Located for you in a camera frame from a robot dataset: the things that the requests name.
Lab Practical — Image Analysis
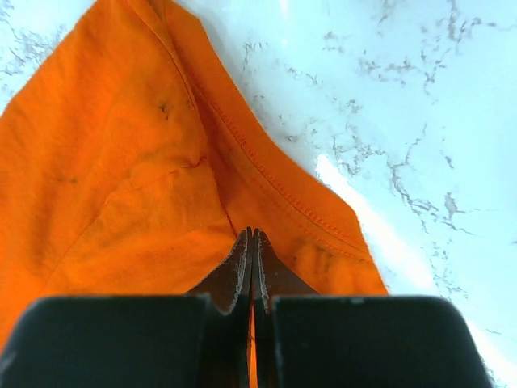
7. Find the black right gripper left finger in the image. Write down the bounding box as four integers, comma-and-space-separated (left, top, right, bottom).
1, 230, 253, 387

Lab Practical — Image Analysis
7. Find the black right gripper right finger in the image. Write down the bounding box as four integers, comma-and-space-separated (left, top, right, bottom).
252, 230, 490, 387

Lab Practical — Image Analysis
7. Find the orange t-shirt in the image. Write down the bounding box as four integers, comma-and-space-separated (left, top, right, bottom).
0, 0, 389, 388

